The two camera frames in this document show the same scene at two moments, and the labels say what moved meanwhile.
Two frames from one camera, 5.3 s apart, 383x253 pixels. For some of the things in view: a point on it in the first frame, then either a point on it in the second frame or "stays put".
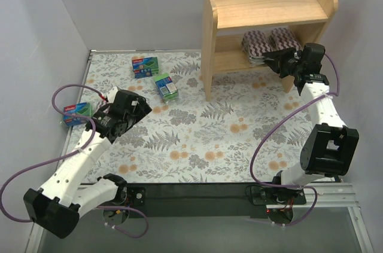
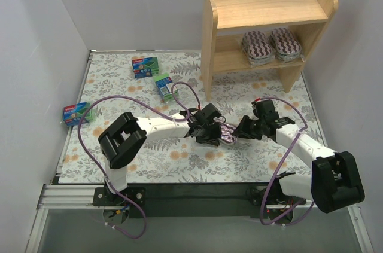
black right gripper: (283, 63) to (249, 128)
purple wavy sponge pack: (281, 38) stays put
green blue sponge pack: (144, 66) stays put
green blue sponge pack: (167, 89) stays put
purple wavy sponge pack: (255, 45) stays put
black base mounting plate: (213, 200) stays put
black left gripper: (139, 110) to (212, 133)
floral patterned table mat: (251, 132) stays put
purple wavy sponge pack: (100, 104) to (227, 130)
